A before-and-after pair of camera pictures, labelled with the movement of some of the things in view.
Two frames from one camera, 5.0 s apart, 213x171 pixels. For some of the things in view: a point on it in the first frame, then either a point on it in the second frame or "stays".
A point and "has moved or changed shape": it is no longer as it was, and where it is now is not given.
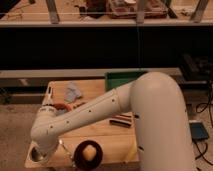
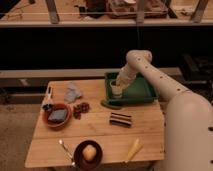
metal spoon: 69,155 stays
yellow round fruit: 89,152 stays
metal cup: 36,154 has moved or changed shape
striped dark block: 122,120 stays
